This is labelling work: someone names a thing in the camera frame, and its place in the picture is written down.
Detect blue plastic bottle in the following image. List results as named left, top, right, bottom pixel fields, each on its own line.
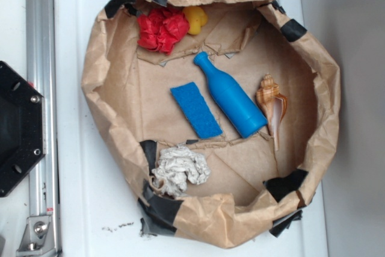
left=194, top=52, right=268, bottom=138

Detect yellow rubber duck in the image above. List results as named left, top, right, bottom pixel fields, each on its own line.
left=182, top=6, right=208, bottom=35

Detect crumpled white paper ball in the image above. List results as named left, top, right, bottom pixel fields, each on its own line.
left=152, top=144, right=211, bottom=197

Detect blue rectangular sponge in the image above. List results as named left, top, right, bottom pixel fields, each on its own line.
left=170, top=82, right=223, bottom=139

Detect aluminium extrusion rail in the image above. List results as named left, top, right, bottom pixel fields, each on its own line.
left=26, top=0, right=62, bottom=256

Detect brown striped conch seashell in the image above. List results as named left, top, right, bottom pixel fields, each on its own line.
left=256, top=74, right=288, bottom=151

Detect metal corner bracket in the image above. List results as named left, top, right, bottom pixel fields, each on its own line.
left=16, top=215, right=57, bottom=256

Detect crumpled red paper ball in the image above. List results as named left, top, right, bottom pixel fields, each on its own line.
left=137, top=7, right=190, bottom=55

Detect brown paper bag bin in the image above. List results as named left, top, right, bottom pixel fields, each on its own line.
left=81, top=0, right=340, bottom=249

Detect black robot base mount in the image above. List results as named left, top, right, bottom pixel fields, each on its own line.
left=1, top=61, right=45, bottom=197

